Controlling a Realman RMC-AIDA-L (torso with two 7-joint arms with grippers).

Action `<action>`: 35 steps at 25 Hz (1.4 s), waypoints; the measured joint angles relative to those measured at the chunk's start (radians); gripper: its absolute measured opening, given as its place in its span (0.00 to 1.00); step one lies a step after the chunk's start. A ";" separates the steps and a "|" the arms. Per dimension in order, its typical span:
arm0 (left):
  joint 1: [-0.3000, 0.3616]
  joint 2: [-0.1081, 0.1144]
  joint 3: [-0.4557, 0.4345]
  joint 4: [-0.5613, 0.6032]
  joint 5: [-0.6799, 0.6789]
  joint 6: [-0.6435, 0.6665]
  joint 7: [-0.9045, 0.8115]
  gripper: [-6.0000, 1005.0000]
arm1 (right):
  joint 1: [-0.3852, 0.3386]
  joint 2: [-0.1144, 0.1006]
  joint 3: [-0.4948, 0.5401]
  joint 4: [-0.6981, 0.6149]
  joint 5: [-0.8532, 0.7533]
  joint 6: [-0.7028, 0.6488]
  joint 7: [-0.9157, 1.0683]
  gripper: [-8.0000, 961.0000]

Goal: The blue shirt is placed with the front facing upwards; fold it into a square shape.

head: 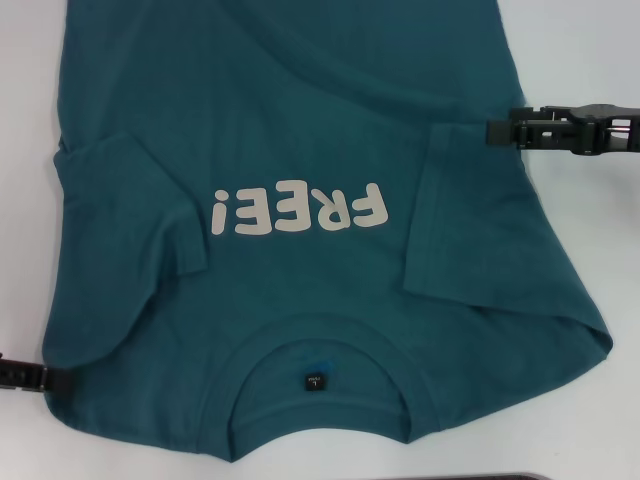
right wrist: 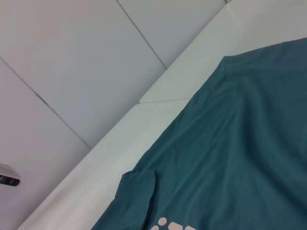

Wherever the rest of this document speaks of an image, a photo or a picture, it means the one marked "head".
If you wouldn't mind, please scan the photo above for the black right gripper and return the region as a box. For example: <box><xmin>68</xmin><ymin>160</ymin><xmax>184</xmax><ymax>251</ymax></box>
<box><xmin>487</xmin><ymin>102</ymin><xmax>640</xmax><ymax>157</ymax></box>

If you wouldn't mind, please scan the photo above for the teal t-shirt with FREE print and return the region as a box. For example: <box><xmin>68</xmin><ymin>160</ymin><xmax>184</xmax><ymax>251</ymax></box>
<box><xmin>42</xmin><ymin>0</ymin><xmax>615</xmax><ymax>449</ymax></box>

